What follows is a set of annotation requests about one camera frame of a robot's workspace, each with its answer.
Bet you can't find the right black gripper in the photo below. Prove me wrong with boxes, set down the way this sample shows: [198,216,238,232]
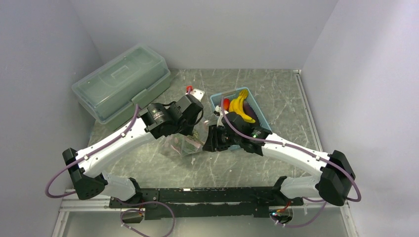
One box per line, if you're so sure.
[203,124,241,152]

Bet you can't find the green netted melon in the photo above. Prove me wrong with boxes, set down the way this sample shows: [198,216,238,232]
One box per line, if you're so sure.
[181,129,204,156]

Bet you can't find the clear zip top bag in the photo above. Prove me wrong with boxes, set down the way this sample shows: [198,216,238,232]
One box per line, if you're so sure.
[160,120,209,157]

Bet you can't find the light blue plastic basket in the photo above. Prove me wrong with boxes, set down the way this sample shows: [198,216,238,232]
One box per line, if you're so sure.
[209,87,272,152]

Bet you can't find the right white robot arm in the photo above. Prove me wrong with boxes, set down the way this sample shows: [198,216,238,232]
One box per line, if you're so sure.
[203,125,362,206]

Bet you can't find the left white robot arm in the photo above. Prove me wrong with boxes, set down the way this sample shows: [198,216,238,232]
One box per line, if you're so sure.
[68,101,204,207]

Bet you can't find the red orange mango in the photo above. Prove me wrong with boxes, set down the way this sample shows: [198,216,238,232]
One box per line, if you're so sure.
[222,98,230,111]

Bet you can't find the yellow banana bunch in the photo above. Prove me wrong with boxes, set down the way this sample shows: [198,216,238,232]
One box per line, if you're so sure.
[228,89,256,123]

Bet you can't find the dark purple eggplant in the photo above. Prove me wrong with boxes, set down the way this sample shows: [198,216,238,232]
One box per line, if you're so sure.
[243,100,259,122]

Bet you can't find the clear green storage box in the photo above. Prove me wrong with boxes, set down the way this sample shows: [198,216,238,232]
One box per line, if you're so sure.
[72,44,170,124]

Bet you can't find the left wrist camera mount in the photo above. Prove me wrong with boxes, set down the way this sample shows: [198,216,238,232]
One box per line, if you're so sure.
[168,89,205,127]

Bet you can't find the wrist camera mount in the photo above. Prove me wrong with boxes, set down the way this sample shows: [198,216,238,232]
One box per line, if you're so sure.
[168,89,205,127]
[216,110,254,136]

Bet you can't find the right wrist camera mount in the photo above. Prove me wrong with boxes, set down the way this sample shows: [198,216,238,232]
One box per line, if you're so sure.
[216,110,254,136]

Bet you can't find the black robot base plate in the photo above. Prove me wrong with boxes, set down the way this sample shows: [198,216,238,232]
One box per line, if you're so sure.
[109,187,303,220]

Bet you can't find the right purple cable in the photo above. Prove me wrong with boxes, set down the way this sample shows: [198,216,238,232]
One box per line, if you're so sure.
[220,97,362,229]

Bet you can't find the purple cable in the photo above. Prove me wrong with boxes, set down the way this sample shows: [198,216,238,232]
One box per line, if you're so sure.
[45,104,141,199]
[220,97,362,229]

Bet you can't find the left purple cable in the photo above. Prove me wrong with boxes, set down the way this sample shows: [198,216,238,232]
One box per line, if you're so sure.
[45,104,141,199]

